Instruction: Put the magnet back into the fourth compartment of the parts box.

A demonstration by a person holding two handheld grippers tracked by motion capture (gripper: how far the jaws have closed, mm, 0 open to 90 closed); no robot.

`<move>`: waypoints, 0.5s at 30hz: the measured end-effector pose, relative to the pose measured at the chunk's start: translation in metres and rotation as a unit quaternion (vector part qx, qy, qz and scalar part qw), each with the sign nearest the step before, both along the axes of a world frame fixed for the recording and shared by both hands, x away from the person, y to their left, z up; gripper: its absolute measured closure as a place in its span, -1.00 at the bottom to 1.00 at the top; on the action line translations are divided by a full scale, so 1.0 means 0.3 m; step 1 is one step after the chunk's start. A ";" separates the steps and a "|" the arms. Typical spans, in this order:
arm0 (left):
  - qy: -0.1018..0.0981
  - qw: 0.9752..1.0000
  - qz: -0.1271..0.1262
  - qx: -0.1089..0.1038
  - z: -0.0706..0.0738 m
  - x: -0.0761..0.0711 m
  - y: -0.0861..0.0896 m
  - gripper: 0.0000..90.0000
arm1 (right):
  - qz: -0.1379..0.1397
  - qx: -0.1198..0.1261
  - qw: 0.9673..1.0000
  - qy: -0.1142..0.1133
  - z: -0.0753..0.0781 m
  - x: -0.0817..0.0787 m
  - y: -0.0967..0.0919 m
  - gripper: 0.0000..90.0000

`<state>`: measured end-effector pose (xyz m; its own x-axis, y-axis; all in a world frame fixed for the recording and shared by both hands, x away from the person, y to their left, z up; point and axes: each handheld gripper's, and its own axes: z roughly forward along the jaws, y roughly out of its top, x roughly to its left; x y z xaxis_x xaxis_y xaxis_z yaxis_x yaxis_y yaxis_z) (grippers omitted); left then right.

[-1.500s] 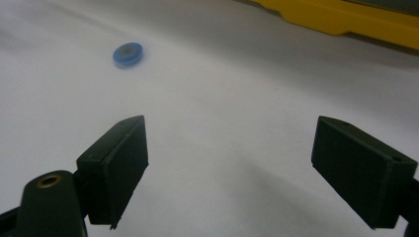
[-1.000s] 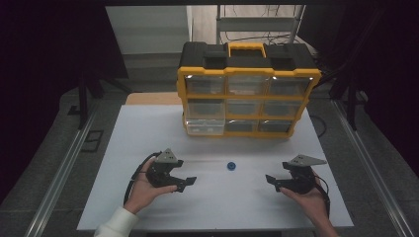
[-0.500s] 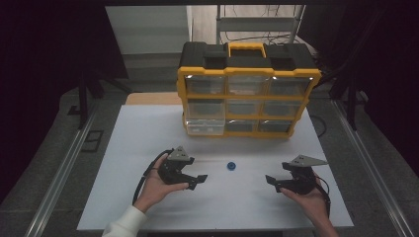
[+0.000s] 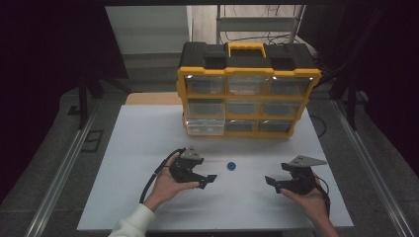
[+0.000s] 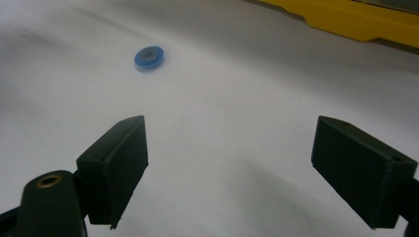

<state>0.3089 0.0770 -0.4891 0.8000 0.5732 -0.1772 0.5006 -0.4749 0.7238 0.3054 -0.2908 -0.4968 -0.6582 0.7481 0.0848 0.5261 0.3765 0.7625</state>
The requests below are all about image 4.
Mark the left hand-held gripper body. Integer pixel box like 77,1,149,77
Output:
168,145,206,185

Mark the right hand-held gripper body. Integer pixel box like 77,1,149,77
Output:
281,154,328,196

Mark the clear plastic drawer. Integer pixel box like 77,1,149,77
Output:
185,118,226,137

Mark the yellow black drawer organizer cabinet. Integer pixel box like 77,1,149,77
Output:
176,41,322,139

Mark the person's right hand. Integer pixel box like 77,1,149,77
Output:
279,186,331,226

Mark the person's left hand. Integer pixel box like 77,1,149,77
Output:
142,161,202,212

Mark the white table sheet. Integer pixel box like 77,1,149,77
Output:
76,104,356,232

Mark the wooden board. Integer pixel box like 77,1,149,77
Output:
125,91,183,106

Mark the grid of clear drawers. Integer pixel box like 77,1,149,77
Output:
185,74,313,133

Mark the black stand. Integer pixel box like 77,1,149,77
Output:
328,73,361,131
76,67,133,130

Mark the black floor socket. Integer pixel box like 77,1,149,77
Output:
81,129,105,153

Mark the white panel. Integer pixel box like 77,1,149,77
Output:
105,5,193,55

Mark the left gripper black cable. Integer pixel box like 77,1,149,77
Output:
138,147,187,204

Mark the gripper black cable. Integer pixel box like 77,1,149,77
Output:
138,147,187,204
313,175,332,218

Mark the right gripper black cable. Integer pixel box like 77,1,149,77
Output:
313,175,332,218

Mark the black floor cable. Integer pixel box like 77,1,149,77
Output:
308,114,328,138

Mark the aluminium frame rail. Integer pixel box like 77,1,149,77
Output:
23,104,101,237
330,98,417,237

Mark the grey metal shelf frame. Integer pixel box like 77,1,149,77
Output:
215,4,306,45

